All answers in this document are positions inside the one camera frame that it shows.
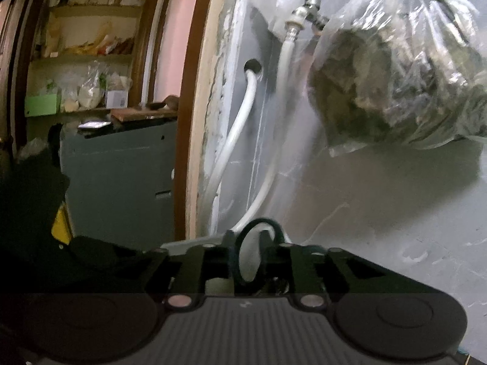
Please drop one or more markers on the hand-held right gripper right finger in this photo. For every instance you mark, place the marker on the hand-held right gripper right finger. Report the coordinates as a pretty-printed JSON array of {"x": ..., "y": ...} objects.
[{"x": 300, "y": 262}]

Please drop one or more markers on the green box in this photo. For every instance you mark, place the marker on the green box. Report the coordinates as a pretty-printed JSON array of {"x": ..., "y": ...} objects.
[{"x": 42, "y": 105}]

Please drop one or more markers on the clear plastic food bag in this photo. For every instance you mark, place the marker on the clear plastic food bag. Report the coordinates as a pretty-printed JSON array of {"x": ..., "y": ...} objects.
[{"x": 89, "y": 95}]

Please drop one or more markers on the wooden board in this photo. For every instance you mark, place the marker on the wooden board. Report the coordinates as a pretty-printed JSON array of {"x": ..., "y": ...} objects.
[{"x": 140, "y": 114}]

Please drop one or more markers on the white plastic wrap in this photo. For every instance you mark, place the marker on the white plastic wrap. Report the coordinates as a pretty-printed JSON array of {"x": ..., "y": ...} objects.
[{"x": 266, "y": 3}]

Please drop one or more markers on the smartphone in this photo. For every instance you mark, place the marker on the smartphone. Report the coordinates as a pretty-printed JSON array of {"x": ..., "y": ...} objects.
[{"x": 93, "y": 124}]

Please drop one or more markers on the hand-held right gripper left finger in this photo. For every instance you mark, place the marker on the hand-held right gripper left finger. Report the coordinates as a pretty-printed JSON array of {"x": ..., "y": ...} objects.
[{"x": 228, "y": 251}]

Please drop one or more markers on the clear bag of dried leaves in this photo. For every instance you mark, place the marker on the clear bag of dried leaves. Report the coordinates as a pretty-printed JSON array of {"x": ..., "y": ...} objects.
[{"x": 380, "y": 72}]

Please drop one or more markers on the brown wooden object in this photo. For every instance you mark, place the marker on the brown wooden object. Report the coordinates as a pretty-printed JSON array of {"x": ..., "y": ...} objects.
[{"x": 169, "y": 102}]

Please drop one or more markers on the white box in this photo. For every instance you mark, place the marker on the white box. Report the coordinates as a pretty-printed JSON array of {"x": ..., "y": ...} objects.
[{"x": 116, "y": 99}]

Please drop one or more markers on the wooden shelf unit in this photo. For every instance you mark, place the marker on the wooden shelf unit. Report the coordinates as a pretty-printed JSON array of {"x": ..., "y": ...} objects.
[{"x": 91, "y": 10}]

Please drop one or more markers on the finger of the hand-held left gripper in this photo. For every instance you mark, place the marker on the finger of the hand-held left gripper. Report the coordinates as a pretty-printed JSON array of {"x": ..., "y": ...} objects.
[{"x": 99, "y": 251}]

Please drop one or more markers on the metal faucet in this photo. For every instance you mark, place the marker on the metal faucet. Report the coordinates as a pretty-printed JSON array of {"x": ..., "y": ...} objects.
[{"x": 310, "y": 3}]

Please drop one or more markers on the pile of snack packets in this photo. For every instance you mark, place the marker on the pile of snack packets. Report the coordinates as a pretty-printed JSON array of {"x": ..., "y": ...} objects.
[{"x": 99, "y": 45}]

